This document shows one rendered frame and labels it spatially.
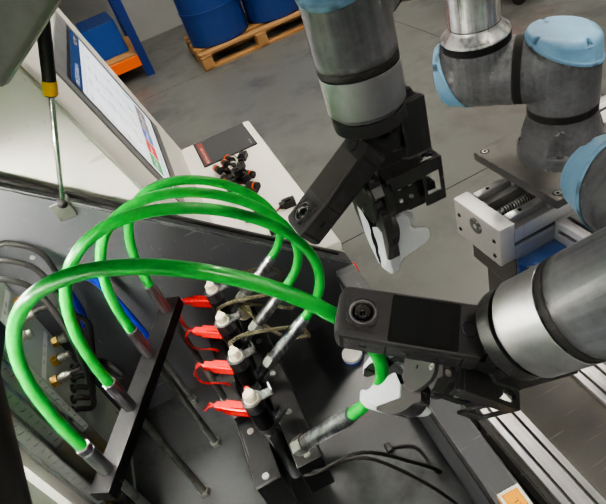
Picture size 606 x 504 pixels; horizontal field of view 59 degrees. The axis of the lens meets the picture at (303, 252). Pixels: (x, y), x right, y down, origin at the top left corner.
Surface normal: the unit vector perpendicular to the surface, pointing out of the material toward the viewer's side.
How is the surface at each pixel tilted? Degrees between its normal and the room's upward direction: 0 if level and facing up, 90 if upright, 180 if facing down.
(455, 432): 0
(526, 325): 63
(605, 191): 52
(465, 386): 45
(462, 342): 21
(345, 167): 33
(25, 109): 90
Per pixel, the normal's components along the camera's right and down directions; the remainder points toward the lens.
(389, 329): -0.07, -0.52
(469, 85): -0.38, 0.72
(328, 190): -0.73, -0.41
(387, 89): 0.51, 0.44
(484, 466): -0.27, -0.73
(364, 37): 0.22, 0.60
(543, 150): -0.70, 0.38
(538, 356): -0.59, 0.56
